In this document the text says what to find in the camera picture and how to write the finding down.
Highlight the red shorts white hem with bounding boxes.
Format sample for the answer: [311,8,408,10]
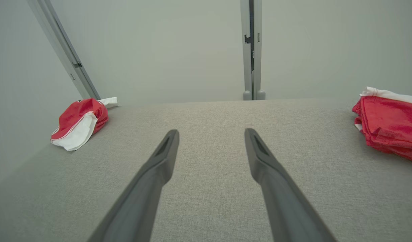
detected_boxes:
[352,86,412,165]

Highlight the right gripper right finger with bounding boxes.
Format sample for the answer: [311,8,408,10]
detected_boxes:
[244,128,338,242]

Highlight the red white jersey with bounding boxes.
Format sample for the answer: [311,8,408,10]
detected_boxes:
[50,97,119,152]

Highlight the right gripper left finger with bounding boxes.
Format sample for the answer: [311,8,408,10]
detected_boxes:
[88,129,180,242]

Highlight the grey partition post twin feet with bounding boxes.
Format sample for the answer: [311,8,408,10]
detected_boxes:
[240,0,266,101]

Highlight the grey partition post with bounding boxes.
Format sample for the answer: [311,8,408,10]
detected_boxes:
[27,0,102,100]

